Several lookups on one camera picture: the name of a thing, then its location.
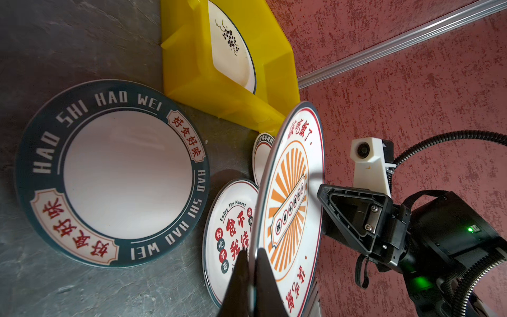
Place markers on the right aluminium corner post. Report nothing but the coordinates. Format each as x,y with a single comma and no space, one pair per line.
439,26

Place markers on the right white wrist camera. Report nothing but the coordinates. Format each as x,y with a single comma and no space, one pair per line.
374,161

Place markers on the yellow plastic bin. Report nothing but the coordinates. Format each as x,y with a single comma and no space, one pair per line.
190,77

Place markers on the green rim Hao Wei plate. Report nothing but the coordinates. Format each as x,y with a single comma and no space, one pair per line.
112,173

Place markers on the white plate red Chinese characters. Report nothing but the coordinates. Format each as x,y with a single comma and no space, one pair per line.
227,232

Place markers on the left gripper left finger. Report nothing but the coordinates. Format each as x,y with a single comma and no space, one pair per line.
236,298

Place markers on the green red rim plate right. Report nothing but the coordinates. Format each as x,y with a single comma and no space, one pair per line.
261,149

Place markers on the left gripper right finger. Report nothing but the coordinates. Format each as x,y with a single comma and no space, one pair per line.
267,299

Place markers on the cream plate black floral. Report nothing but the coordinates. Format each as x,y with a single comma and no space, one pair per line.
230,53

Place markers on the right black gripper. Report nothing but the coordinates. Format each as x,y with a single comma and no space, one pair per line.
369,222

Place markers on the orange sunburst plate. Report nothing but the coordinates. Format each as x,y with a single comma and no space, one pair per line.
287,227

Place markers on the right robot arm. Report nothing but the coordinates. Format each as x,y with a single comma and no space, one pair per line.
439,244

